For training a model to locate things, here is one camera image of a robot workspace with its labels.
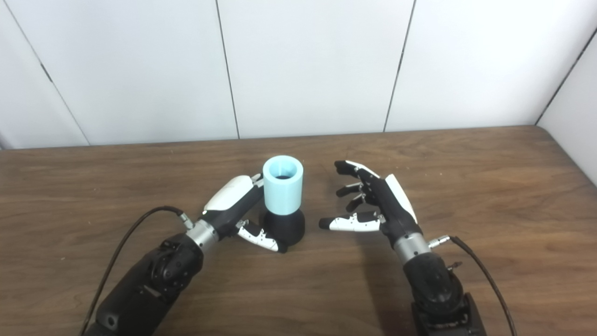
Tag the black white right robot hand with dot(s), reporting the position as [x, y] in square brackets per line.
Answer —
[394, 210]

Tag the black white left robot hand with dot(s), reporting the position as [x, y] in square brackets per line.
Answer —
[231, 198]

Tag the black funnel-shaped nozzle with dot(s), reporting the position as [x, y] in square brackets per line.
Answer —
[287, 228]

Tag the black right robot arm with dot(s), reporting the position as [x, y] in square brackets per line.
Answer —
[433, 284]

